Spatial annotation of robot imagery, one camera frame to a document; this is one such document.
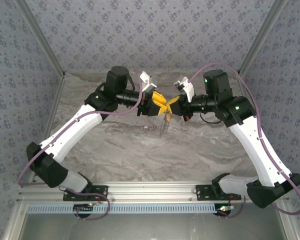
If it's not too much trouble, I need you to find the small clear plastic bag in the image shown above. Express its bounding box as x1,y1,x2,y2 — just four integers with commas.
159,117,170,138

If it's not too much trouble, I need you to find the small black controller board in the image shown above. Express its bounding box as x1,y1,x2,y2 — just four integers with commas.
73,203,95,219
215,202,236,218

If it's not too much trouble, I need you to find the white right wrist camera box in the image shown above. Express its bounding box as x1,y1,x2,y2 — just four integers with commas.
173,76,196,102

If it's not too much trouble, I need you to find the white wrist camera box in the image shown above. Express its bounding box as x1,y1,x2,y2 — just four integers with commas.
139,71,158,93
173,76,196,102

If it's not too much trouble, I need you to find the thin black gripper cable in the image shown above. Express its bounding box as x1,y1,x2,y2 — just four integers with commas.
199,111,224,125
127,73,136,91

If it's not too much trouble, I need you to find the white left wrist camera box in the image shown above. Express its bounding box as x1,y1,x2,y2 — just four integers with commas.
139,71,158,93

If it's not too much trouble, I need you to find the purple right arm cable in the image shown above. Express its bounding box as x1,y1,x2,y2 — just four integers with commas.
188,61,300,216

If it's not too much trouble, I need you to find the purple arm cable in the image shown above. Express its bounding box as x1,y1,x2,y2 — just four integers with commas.
188,61,300,216
17,69,144,187

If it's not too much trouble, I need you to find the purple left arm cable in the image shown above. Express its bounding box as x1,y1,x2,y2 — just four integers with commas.
17,69,144,187

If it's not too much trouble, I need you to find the aluminium corner post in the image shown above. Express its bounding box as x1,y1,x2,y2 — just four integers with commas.
236,0,290,77
14,0,67,79

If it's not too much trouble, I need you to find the aluminium side rail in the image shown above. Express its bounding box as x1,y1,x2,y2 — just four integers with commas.
2,74,67,240
236,74,300,240

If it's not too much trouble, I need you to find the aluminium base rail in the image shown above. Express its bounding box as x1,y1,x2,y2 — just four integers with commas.
17,181,252,204

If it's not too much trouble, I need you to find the white slotted cable duct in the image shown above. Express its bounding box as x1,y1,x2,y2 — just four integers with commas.
26,202,232,215

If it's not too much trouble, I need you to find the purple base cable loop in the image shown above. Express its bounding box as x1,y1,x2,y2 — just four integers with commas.
75,193,111,221
217,196,247,219

